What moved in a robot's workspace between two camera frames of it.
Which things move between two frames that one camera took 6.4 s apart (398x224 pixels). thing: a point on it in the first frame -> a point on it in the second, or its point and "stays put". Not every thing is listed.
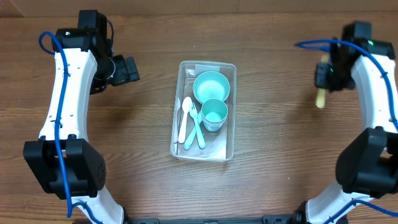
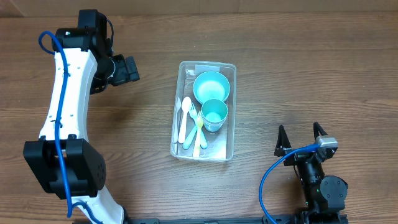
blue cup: (212, 126) stays put
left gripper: (122, 73) stays put
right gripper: (321, 84) -> (282, 145)
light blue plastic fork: (193, 112) stays put
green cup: (214, 112) stays put
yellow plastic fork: (321, 96) -> (199, 121)
